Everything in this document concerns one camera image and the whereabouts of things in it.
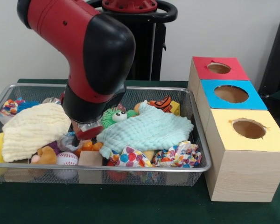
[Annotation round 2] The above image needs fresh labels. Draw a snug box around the cream muslin cloth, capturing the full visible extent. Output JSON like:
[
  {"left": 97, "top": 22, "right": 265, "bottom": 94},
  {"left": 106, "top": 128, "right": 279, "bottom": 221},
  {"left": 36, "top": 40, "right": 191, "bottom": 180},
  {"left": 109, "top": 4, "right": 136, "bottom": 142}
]
[{"left": 1, "top": 102, "right": 72, "bottom": 163}]

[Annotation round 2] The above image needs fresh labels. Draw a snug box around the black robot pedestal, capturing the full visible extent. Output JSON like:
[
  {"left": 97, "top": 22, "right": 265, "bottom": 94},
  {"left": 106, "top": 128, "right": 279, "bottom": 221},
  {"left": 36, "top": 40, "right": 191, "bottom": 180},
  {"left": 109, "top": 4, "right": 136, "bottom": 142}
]
[{"left": 88, "top": 0, "right": 178, "bottom": 81}]

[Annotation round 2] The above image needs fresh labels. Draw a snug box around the crumpled confetti print paper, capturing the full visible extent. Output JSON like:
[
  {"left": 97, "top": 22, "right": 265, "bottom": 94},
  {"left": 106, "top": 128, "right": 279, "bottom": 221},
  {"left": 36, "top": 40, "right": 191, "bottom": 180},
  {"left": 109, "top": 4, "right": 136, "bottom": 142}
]
[{"left": 152, "top": 140, "right": 203, "bottom": 168}]

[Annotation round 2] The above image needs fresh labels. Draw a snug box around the crushed clear bottle blue label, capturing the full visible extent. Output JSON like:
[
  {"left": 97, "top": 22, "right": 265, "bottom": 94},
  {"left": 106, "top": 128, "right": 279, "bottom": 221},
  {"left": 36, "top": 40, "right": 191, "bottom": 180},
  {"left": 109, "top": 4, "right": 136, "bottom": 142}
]
[{"left": 58, "top": 132, "right": 81, "bottom": 151}]

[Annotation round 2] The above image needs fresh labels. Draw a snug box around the crumpled polka dot paper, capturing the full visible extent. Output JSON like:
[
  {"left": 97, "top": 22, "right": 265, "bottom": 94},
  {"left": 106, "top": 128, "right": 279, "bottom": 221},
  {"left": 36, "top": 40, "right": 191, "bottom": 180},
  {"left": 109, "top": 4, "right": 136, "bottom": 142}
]
[{"left": 108, "top": 146, "right": 153, "bottom": 168}]

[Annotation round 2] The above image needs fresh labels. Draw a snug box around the brown plush animal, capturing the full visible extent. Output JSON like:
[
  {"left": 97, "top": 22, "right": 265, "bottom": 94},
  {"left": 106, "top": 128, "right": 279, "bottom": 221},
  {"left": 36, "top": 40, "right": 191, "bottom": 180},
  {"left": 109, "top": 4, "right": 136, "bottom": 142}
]
[{"left": 28, "top": 146, "right": 58, "bottom": 165}]

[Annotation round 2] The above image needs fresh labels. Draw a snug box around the green spiky toy with eyes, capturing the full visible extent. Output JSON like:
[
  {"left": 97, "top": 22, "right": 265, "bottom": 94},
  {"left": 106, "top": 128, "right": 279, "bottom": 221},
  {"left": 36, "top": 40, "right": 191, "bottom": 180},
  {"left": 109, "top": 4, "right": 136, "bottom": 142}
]
[{"left": 100, "top": 107, "right": 138, "bottom": 128}]

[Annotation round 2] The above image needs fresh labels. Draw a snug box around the silver wire mesh bin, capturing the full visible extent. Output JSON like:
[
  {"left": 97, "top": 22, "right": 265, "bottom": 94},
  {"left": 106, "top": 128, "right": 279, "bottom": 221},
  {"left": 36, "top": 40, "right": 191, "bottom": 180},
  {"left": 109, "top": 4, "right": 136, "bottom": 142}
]
[{"left": 0, "top": 83, "right": 212, "bottom": 187}]

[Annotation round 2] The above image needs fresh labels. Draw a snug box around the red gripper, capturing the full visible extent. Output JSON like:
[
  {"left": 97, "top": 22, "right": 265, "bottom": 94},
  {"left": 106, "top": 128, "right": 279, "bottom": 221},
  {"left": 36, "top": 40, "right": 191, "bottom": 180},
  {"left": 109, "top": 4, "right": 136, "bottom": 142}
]
[{"left": 71, "top": 122, "right": 104, "bottom": 147}]

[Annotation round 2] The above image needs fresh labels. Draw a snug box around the mint green muslin cloth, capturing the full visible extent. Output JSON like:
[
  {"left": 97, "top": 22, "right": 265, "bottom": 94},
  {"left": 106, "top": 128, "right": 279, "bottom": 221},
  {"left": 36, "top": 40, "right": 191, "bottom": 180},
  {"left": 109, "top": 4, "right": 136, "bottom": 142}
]
[{"left": 97, "top": 102, "right": 194, "bottom": 159}]

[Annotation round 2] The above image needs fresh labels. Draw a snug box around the wooden box with three holes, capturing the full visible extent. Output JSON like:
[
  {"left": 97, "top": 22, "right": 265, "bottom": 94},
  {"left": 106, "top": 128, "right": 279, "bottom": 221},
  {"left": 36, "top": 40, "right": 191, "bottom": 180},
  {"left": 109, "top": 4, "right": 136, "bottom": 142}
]
[{"left": 187, "top": 56, "right": 280, "bottom": 203}]

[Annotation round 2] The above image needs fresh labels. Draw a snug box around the plain wooden block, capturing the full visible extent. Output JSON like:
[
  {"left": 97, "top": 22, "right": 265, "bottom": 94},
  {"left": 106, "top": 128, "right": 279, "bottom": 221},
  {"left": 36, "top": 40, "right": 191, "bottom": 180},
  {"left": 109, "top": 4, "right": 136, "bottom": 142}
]
[{"left": 78, "top": 151, "right": 103, "bottom": 184}]

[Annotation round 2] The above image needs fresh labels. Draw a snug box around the black upright panel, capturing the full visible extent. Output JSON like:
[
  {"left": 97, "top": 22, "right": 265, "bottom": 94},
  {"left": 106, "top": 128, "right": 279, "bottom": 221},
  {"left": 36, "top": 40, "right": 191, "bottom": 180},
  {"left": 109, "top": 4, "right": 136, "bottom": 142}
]
[{"left": 258, "top": 15, "right": 280, "bottom": 98}]

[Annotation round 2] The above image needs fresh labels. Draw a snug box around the orange tiger plush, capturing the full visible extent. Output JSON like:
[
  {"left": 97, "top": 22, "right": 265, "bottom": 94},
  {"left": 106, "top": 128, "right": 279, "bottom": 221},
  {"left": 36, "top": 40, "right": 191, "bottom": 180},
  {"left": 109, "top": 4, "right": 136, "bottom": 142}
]
[{"left": 149, "top": 95, "right": 173, "bottom": 114}]

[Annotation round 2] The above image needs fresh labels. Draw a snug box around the white baseball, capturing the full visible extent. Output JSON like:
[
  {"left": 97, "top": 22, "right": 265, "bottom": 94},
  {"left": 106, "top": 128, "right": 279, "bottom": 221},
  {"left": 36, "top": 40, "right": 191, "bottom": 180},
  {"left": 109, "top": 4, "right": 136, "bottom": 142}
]
[{"left": 56, "top": 151, "right": 79, "bottom": 166}]

